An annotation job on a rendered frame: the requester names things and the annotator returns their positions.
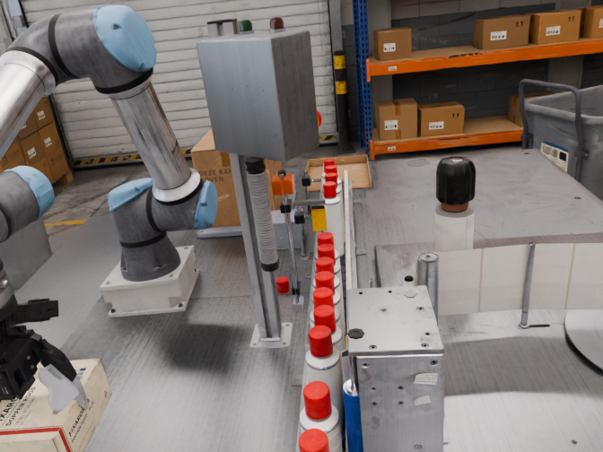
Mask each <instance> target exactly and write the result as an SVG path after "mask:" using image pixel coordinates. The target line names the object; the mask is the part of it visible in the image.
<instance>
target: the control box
mask: <svg viewBox="0 0 603 452"><path fill-rule="evenodd" d="M197 52H198V57H199V62H200V67H201V73H202V77H203V83H204V87H205V96H206V102H207V107H208V112H209V117H210V122H211V127H212V132H213V137H214V147H215V149H216V150H217V151H218V152H227V153H233V154H239V155H245V156H250V157H257V158H262V159H269V160H274V161H288V160H291V159H293V158H295V157H297V156H299V155H301V154H304V153H306V152H308V151H310V150H312V149H315V148H317V147H319V119H318V116H317V106H316V96H315V85H314V75H313V65H312V55H311V45H310V32H309V31H308V30H286V31H284V32H277V33H269V32H254V33H252V34H246V35H239V34H236V35H231V36H221V37H215V38H210V39H201V40H198V41H197Z"/></svg>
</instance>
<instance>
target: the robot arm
mask: <svg viewBox="0 0 603 452"><path fill-rule="evenodd" d="M154 44H155V42H154V39H153V34H152V33H151V31H150V29H149V27H148V25H147V23H146V22H145V20H144V19H143V17H142V16H141V15H140V14H139V13H138V12H137V11H135V10H134V9H131V8H130V7H128V6H126V5H112V6H110V5H102V6H99V7H97V8H92V9H86V10H81V11H75V12H70V13H57V14H52V15H50V16H47V17H45V18H43V19H41V20H39V21H37V22H35V23H34V24H32V25H31V26H30V27H29V28H28V29H27V30H26V31H24V32H23V33H22V34H21V35H20V36H19V37H18V38H17V39H16V40H15V41H14V42H13V43H12V44H11V45H10V46H9V48H8V49H7V50H6V51H5V52H4V53H3V54H2V55H1V57H0V160H2V158H3V157H4V154H5V153H6V151H7V150H8V148H9V147H10V145H11V144H12V142H13V140H14V139H15V137H16V136H17V135H18V133H19V132H20V130H21V129H22V127H23V125H24V124H25V122H26V121H27V119H28V118H29V116H30V114H31V112H32V111H33V110H34V109H35V107H36V106H37V104H38V103H39V101H40V99H41V98H42V97H47V96H48V95H50V94H51V93H52V92H53V91H54V90H55V88H56V87H57V86H58V85H59V84H60V83H64V82H66V81H70V80H73V79H83V78H90V79H91V80H92V83H93V85H94V87H95V89H96V90H97V92H98V93H100V94H102V95H105V96H109V98H110V99H111V101H112V103H113V105H114V107H115V109H116V111H117V113H118V115H119V116H120V118H121V120H122V122H123V124H124V126H125V128H126V130H127V131H128V133H129V135H130V137H131V139H132V141H133V143H134V145H135V147H136V149H137V150H138V152H139V154H140V156H141V158H142V160H143V162H144V165H145V167H146V168H147V169H148V171H149V173H150V175H151V177H152V178H141V179H138V180H134V181H131V182H128V183H126V184H124V185H121V186H119V187H116V188H114V189H113V190H111V191H110V192H109V194H108V202H109V211H110V212H111V215H112V218H113V221H114V224H115V227H116V230H117V234H118V238H119V242H120V245H121V260H120V271H121V273H122V276H123V278H124V279H125V280H127V281H130V282H145V281H151V280H154V279H157V278H160V277H163V276H164V275H166V274H169V273H171V272H173V271H174V270H175V269H177V268H178V267H179V265H180V262H181V261H180V257H179V252H178V250H177V249H176V248H175V247H174V245H173V244H172V242H171V241H170V239H169V237H168V235H167V232H166V231H179V230H205V229H209V228H210V227H211V226H212V225H213V224H214V221H215V217H216V214H217V192H216V188H215V185H214V183H213V182H211V181H208V180H206V181H202V179H201V177H200V175H199V173H198V172H197V171H196V170H195V169H192V168H190V167H189V166H188V164H187V161H186V159H185V157H184V155H183V152H182V150H181V149H180V147H179V143H178V141H177V139H176V136H175V134H174V133H173V131H172V129H171V126H170V123H169V121H168V119H167V117H166V115H165V113H164V110H163V108H162V105H161V103H160V101H159V99H158V97H157V95H156V92H155V90H154V88H153V85H152V83H151V81H150V80H151V78H152V76H153V66H154V64H155V62H156V48H155V47H154ZM54 198H55V195H54V190H53V187H52V186H51V183H50V182H49V180H48V178H47V177H46V176H45V175H44V174H43V173H41V172H40V171H39V170H37V169H34V168H32V167H29V166H19V167H15V168H13V169H7V170H5V171H4V172H3V173H2V174H0V244H1V243H3V242H5V241H6V240H7V239H9V238H11V237H12V236H13V235H14V234H16V233H17V232H18V231H20V230H22V229H23V228H25V227H26V226H28V225H29V224H30V223H32V222H35V221H37V220H38V219H39V218H40V216H41V215H42V214H43V213H45V212H46V211H47V210H49V208H50V207H51V206H52V204H53V203H54ZM51 317H58V300H49V299H42V298H37V299H35V300H28V302H27V303H23V304H18V302H17V300H16V298H15V296H14V294H13V286H12V285H11V283H10V280H9V278H8V276H7V273H6V271H5V269H4V264H3V262H2V260H1V257H0V403H1V401H2V400H3V401H4V400H14V399H15V398H16V396H18V398H19V400H21V399H22V398H23V397H24V395H25V394H26V392H27V391H29V390H30V388H31V386H32V385H33V383H34V382H35V380H36V379H35V378H34V374H35V372H36V371H37V370H38V368H37V365H38V364H39V362H40V363H41V364H42V366H43V367H44V368H43V369H41V370H40V371H39V374H38V377H39V381H40V382H41V383H42V384H43V385H44V386H45V387H46V388H47V389H48V391H49V397H48V404H49V406H50V407H51V408H52V409H53V410H54V411H56V412H61V411H62V410H63V409H64V408H65V407H66V406H68V405H69V404H70V403H71V402H72V401H73V400H76V401H77V403H78V404H79V406H80V407H81V408H83V409H84V410H85V411H86V410H87V409H88V406H89V405H88V401H87V397H86V394H85V392H84V389H83V385H82V383H81V381H80V379H79V378H78V377H77V372H76V371H75V369H74V367H73V365H72V364H71V362H70V360H68V358H67V357H66V355H65V354H64V353H63V352H61V351H60V350H59V349H58V348H57V347H56V346H54V345H52V344H50V343H49V342H48V341H47V340H46V339H45V338H43V339H41V338H42V336H41V335H38V334H36V333H34V330H33V329H28V330H27V328H26V326H12V325H17V324H22V323H27V322H29V323H30V322H37V323H41V322H43V321H47V320H50V318H51ZM40 360H41V361H40Z"/></svg>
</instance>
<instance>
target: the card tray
mask: <svg viewBox="0 0 603 452"><path fill-rule="evenodd" d="M325 159H334V160H335V165H336V166H337V172H338V173H339V179H345V170H347V176H348V179H350V180H351V181H352V189H356V188H368V187H371V173H370V167H369V162H368V156H367V154H364V155H354V156H342V157H330V158H318V159H308V161H307V166H306V170H307V173H308V176H310V179H314V178H322V177H321V175H322V170H323V161H324V160H325ZM320 188H321V182H311V185H310V186H309V190H310V192H317V191H320Z"/></svg>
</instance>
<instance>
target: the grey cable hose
mask: <svg viewBox="0 0 603 452"><path fill-rule="evenodd" d="M264 160H265V159H262V158H257V157H250V158H247V159H246V160H245V164H246V166H247V168H246V171H247V172H248V178H249V188H250V195H251V201H252V206H253V212H254V218H255V223H256V229H257V236H258V246H259V252H260V258H261V260H260V264H261V268H262V269H263V270H264V271H266V272H273V271H275V270H277V269H278V268H279V265H280V264H279V258H278V257H277V251H276V245H275V232H274V225H273V220H272V213H271V207H270V206H271V205H270V200H269V194H268V186H267V174H266V171H265V169H266V166H265V163H264Z"/></svg>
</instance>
